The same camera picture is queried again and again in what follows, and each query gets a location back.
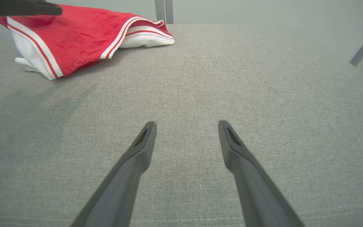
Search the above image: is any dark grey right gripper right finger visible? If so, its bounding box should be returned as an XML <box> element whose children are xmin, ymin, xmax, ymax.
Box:
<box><xmin>218</xmin><ymin>120</ymin><xmax>305</xmax><ymax>227</ymax></box>

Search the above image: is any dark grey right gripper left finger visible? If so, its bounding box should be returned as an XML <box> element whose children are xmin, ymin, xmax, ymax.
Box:
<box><xmin>70</xmin><ymin>121</ymin><xmax>157</xmax><ymax>227</ymax></box>

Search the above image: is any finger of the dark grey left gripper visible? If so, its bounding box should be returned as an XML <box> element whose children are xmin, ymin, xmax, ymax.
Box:
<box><xmin>0</xmin><ymin>0</ymin><xmax>63</xmax><ymax>17</ymax></box>

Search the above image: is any red jersey with striped trim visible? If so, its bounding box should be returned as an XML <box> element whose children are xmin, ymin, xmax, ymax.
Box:
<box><xmin>0</xmin><ymin>4</ymin><xmax>176</xmax><ymax>81</ymax></box>

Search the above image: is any grey fabric sofa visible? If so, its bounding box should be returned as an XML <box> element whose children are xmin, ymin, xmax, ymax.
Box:
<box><xmin>0</xmin><ymin>24</ymin><xmax>363</xmax><ymax>227</ymax></box>

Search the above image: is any grey metal stand post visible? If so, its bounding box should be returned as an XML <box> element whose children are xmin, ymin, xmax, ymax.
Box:
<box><xmin>155</xmin><ymin>0</ymin><xmax>165</xmax><ymax>23</ymax></box>

